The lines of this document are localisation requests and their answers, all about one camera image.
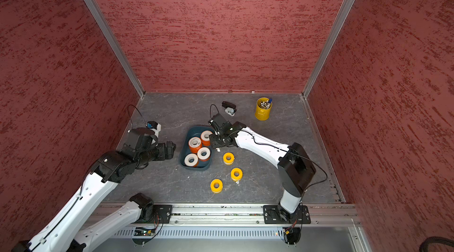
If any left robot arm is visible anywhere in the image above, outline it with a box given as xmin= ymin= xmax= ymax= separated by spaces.
xmin=12 ymin=126 xmax=176 ymax=252

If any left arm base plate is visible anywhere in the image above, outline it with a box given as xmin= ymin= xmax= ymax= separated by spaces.
xmin=139 ymin=204 xmax=173 ymax=224

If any orange sealing tape roll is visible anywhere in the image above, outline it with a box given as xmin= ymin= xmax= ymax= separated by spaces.
xmin=201 ymin=130 xmax=212 ymax=146
xmin=184 ymin=153 xmax=199 ymax=168
xmin=197 ymin=147 xmax=211 ymax=162
xmin=188 ymin=137 xmax=203 ymax=154

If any teal storage box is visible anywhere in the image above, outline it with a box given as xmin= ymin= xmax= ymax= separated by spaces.
xmin=179 ymin=126 xmax=213 ymax=171

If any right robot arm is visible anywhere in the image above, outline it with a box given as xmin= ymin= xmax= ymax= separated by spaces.
xmin=209 ymin=114 xmax=316 ymax=222

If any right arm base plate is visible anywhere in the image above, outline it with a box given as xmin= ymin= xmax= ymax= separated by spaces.
xmin=262 ymin=204 xmax=311 ymax=225

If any yellow pen cup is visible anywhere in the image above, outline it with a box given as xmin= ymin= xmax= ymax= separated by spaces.
xmin=255 ymin=97 xmax=273 ymax=121

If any yellow tape roll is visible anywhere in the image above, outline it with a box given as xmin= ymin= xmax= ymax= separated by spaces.
xmin=231 ymin=168 xmax=243 ymax=182
xmin=210 ymin=179 xmax=223 ymax=194
xmin=223 ymin=152 xmax=235 ymax=165

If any aluminium front rail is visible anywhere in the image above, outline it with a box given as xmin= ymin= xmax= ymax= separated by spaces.
xmin=88 ymin=202 xmax=362 ymax=227

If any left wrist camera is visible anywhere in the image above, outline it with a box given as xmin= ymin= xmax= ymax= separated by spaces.
xmin=146 ymin=121 xmax=162 ymax=137

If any black white stapler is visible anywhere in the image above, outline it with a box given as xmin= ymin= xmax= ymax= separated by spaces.
xmin=222 ymin=101 xmax=236 ymax=117

